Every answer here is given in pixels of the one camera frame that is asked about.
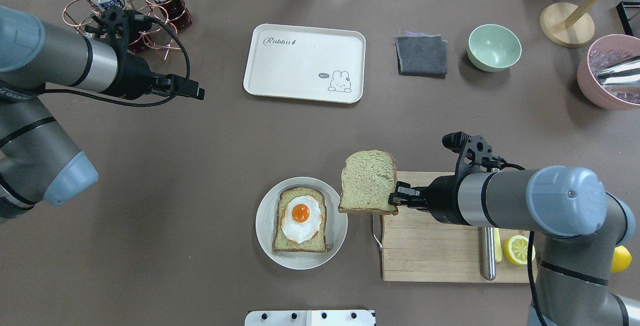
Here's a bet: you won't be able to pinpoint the plain bread slice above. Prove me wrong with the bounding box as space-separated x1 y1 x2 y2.
338 149 399 215

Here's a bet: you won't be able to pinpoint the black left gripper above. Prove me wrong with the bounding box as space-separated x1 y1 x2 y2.
99 50 206 100

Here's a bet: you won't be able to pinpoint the yellow lemon lower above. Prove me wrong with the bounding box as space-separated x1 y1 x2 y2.
610 246 633 273

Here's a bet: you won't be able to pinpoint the cream rabbit tray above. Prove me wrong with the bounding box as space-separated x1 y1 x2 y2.
243 23 366 104

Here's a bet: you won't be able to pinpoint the black frame object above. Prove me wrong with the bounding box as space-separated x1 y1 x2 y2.
615 1 640 38

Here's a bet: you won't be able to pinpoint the fried egg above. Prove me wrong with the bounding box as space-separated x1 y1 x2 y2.
280 195 323 244

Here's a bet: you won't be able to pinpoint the ice cubes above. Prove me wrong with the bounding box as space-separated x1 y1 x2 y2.
590 50 639 104

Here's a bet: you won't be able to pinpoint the mint green bowl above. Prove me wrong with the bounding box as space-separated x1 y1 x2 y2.
467 24 522 72

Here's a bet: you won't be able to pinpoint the bread slice with egg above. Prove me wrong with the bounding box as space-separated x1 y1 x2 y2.
272 187 328 253

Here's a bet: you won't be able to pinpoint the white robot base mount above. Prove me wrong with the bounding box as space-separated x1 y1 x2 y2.
244 309 377 326

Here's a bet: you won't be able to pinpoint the grey folded cloth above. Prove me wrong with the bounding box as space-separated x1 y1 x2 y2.
395 32 448 77

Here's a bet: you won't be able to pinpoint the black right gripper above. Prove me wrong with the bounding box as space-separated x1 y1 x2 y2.
388 175 468 226

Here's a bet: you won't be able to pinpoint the yellow plastic knife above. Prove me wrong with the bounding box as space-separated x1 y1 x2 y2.
493 228 503 263

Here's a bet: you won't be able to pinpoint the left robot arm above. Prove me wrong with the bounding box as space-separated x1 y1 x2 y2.
0 6 205 222

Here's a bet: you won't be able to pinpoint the half lemon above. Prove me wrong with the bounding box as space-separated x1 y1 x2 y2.
502 235 537 266

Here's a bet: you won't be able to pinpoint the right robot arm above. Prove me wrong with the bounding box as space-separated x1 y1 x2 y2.
388 165 639 326

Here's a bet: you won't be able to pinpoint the wooden mug stand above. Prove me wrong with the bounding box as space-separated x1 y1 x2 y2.
539 0 599 48

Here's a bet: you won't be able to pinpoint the bamboo cutting board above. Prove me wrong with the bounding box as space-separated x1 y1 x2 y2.
378 171 540 284

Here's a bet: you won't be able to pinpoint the metal ice scoop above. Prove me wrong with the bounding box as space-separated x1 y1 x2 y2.
595 56 640 87

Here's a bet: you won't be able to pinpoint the white round plate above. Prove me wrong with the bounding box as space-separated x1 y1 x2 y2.
254 177 348 271

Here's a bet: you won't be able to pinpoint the copper wire bottle rack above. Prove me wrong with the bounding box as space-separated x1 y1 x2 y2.
62 0 179 58

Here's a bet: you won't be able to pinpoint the pink bowl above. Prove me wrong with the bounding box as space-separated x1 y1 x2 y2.
577 34 640 111

